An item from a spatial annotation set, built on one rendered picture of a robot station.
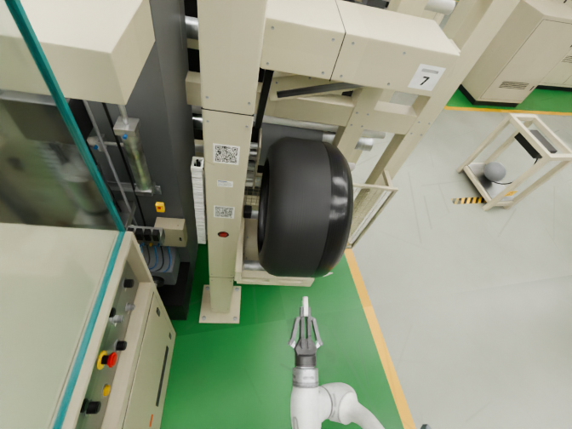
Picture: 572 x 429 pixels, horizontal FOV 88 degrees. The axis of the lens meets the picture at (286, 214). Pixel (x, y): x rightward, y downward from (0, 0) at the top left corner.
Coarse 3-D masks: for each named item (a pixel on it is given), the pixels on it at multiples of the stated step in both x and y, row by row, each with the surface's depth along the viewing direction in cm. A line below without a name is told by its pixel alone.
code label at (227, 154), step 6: (216, 144) 83; (216, 150) 85; (222, 150) 85; (228, 150) 85; (234, 150) 85; (216, 156) 87; (222, 156) 87; (228, 156) 87; (234, 156) 87; (216, 162) 89; (222, 162) 89; (228, 162) 89; (234, 162) 89
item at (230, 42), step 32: (224, 0) 55; (256, 0) 55; (224, 32) 60; (256, 32) 60; (224, 64) 65; (256, 64) 65; (224, 96) 71; (224, 128) 79; (224, 192) 101; (224, 224) 116; (224, 256) 138; (224, 288) 170
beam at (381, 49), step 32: (288, 0) 90; (320, 0) 95; (288, 32) 84; (320, 32) 85; (352, 32) 86; (384, 32) 90; (416, 32) 95; (288, 64) 92; (320, 64) 92; (352, 64) 92; (384, 64) 93; (416, 64) 93; (448, 64) 93
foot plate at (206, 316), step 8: (208, 288) 213; (232, 288) 218; (240, 288) 219; (208, 296) 211; (232, 296) 214; (240, 296) 215; (208, 304) 208; (232, 304) 211; (200, 312) 204; (208, 312) 205; (216, 312) 206; (224, 312) 207; (232, 312) 208; (200, 320) 201; (208, 320) 202; (216, 320) 203; (224, 320) 204; (232, 320) 205
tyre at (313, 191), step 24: (288, 144) 106; (312, 144) 109; (264, 168) 131; (288, 168) 98; (312, 168) 99; (336, 168) 101; (264, 192) 139; (288, 192) 95; (312, 192) 96; (336, 192) 98; (264, 216) 145; (288, 216) 95; (312, 216) 96; (336, 216) 98; (264, 240) 106; (288, 240) 97; (312, 240) 98; (336, 240) 100; (264, 264) 111; (288, 264) 104; (312, 264) 104; (336, 264) 111
